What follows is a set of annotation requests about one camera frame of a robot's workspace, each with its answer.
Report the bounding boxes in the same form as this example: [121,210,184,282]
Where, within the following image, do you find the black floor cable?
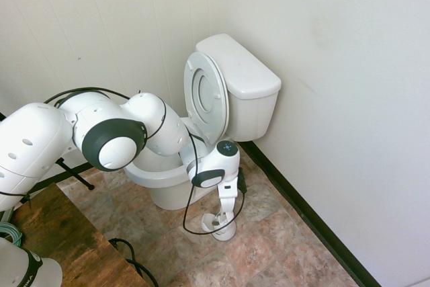
[107,237,159,287]

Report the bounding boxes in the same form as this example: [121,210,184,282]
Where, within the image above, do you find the white toilet seat and lid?
[183,50,231,146]

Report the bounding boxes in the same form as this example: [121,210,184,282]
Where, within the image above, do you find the white toilet bowl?
[124,116,223,211]

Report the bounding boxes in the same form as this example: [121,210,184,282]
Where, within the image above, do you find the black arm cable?
[43,86,249,236]

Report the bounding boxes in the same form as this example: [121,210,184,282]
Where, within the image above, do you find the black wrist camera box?
[237,167,248,196]

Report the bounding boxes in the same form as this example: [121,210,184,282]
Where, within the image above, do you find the black camera tripod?
[0,111,95,202]

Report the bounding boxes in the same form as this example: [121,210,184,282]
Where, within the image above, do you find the green cable coil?
[0,222,24,248]

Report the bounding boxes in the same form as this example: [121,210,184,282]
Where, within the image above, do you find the white toilet tank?
[195,33,283,142]

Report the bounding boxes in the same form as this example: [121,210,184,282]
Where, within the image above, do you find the white brush holder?
[201,212,237,242]

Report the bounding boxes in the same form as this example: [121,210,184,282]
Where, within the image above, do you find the brown wooden table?
[9,181,151,287]

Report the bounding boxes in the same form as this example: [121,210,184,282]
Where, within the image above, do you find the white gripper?
[216,174,241,224]

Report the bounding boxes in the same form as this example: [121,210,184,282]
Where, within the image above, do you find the black baseboard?
[19,140,388,287]

